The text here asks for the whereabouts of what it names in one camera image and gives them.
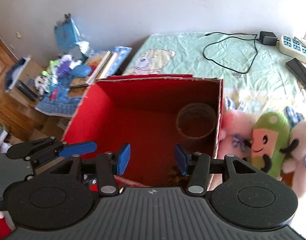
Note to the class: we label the blue oval case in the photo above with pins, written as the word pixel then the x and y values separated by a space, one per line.
pixel 81 71

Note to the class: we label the black power adapter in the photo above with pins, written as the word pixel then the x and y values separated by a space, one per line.
pixel 268 38

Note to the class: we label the black smartphone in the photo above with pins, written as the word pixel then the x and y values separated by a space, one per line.
pixel 298 69

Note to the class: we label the purple plush toy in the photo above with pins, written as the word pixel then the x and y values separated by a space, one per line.
pixel 63 65

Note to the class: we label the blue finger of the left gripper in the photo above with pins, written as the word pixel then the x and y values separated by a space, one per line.
pixel 80 148

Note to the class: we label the green cartoon bed sheet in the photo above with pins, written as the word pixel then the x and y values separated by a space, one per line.
pixel 250 71

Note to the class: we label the white blue power strip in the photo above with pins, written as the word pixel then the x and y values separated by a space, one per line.
pixel 292 47

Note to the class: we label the wooden cabinet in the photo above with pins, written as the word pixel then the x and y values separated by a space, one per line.
pixel 17 113

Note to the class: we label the white plush bear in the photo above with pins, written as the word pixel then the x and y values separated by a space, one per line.
pixel 296 164

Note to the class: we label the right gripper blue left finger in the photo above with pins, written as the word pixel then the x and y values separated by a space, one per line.
pixel 121 159

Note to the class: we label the black cylinder bottle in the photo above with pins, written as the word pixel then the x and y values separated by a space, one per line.
pixel 26 90

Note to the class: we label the brown cardboard box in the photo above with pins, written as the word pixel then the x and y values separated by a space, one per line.
pixel 26 70

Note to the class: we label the pink plush bear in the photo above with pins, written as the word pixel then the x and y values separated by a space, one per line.
pixel 236 130

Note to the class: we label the blue gift bag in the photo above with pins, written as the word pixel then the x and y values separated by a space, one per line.
pixel 66 33

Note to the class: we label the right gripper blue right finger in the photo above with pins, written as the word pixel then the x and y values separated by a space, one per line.
pixel 184 160

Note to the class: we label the large red cardboard box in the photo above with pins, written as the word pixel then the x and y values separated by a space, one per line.
pixel 142 111

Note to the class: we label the stack of books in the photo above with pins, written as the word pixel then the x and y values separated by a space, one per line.
pixel 100 64

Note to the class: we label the clear printed tape roll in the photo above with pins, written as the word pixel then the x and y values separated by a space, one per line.
pixel 196 121

